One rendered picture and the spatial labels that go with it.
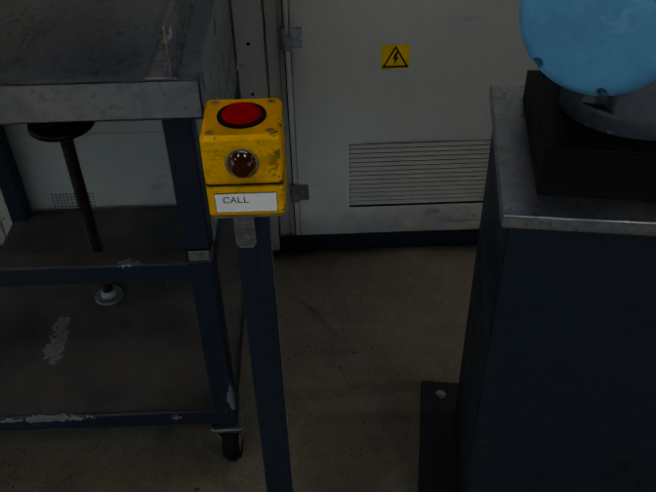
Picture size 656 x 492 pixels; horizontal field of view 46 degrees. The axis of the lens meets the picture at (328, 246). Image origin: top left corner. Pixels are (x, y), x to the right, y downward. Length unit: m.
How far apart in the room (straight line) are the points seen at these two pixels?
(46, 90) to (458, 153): 1.09
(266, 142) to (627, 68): 0.34
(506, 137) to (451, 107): 0.74
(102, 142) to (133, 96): 0.87
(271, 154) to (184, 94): 0.26
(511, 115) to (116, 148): 1.06
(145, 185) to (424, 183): 0.68
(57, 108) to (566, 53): 0.62
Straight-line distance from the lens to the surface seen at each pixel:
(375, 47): 1.69
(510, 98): 1.14
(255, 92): 1.76
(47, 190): 1.99
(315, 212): 1.91
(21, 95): 1.05
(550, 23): 0.75
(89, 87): 1.02
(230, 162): 0.76
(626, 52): 0.74
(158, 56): 1.05
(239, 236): 0.85
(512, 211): 0.91
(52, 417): 1.52
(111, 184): 1.94
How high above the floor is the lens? 1.29
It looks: 39 degrees down
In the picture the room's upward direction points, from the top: 1 degrees counter-clockwise
